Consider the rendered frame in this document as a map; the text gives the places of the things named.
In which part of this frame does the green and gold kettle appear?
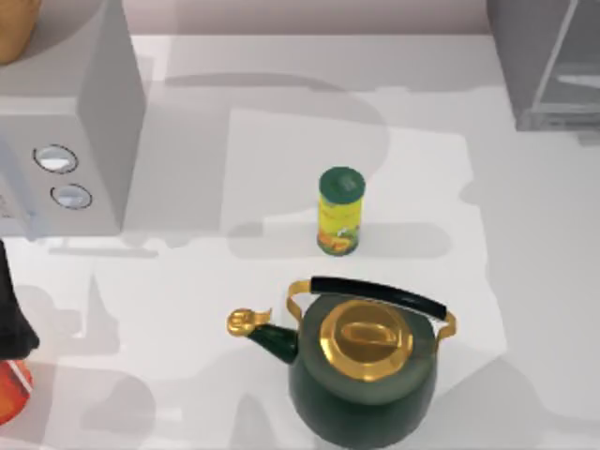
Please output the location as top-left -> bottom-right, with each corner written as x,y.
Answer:
226,275 -> 458,448

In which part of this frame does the small microwave knob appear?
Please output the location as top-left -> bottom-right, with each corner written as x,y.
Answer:
50,183 -> 93,210

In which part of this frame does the pale microwave oven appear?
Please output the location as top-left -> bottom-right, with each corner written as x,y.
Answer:
0,0 -> 146,241

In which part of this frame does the grey cabinet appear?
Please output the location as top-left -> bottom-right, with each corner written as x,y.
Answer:
486,0 -> 600,133

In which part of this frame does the large microwave knob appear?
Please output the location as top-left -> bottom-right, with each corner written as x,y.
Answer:
32,143 -> 80,174

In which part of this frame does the orange rounded object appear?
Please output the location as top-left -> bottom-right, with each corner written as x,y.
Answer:
0,0 -> 42,66

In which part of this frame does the orange and red container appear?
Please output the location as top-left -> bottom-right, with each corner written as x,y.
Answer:
0,358 -> 34,424

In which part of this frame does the yellow can with green lid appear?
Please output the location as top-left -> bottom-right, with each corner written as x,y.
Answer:
316,166 -> 366,257

